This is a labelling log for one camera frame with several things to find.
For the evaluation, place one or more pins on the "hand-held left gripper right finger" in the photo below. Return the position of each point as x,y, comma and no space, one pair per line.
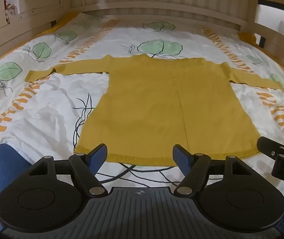
181,155

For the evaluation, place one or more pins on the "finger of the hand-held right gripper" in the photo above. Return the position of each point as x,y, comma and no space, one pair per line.
271,147

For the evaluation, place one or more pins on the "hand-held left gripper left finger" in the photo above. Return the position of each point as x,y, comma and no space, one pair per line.
99,155

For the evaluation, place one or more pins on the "mustard yellow knit sweater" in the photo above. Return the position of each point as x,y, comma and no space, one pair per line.
151,109

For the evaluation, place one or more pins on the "white leaf-print duvet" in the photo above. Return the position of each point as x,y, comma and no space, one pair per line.
42,109

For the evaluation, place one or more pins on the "yellow bed sheet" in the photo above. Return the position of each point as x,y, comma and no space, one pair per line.
248,37

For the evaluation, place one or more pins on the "shelf clutter with pale box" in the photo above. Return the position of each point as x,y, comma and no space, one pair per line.
10,8

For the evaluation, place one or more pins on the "wooden bed frame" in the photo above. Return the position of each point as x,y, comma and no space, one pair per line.
156,2

